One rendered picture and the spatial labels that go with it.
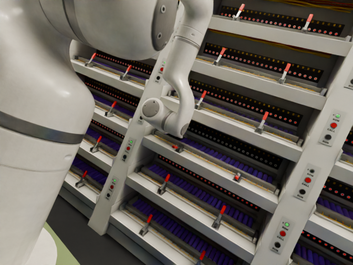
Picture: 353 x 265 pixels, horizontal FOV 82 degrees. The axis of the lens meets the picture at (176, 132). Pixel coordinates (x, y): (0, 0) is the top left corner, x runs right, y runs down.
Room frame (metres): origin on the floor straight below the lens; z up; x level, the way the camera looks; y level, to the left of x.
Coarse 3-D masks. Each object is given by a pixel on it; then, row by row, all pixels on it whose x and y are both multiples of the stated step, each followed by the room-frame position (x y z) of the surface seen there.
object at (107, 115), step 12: (96, 84) 1.30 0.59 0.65; (96, 96) 1.26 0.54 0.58; (108, 96) 1.26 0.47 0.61; (120, 96) 1.22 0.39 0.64; (132, 96) 1.18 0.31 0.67; (96, 108) 1.12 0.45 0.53; (108, 108) 1.12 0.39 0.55; (120, 108) 1.16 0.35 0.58; (132, 108) 1.19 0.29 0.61; (96, 120) 1.07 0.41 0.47; (108, 120) 1.03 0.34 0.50; (120, 120) 1.05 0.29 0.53; (120, 132) 1.01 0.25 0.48
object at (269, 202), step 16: (144, 144) 0.95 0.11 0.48; (160, 144) 0.91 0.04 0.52; (176, 160) 0.88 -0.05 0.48; (192, 160) 0.84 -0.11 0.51; (256, 160) 0.91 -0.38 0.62; (208, 176) 0.82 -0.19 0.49; (224, 176) 0.79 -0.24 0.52; (240, 192) 0.77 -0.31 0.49; (256, 192) 0.74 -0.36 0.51; (272, 208) 0.72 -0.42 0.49
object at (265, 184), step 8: (160, 136) 0.96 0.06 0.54; (168, 136) 0.95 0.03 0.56; (176, 144) 0.92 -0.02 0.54; (184, 144) 0.92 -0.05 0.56; (192, 152) 0.90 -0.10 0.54; (200, 152) 0.88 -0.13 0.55; (208, 160) 0.86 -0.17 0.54; (216, 160) 0.85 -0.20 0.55; (232, 168) 0.82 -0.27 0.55; (248, 176) 0.80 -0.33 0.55; (256, 184) 0.78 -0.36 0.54; (264, 184) 0.77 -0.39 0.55
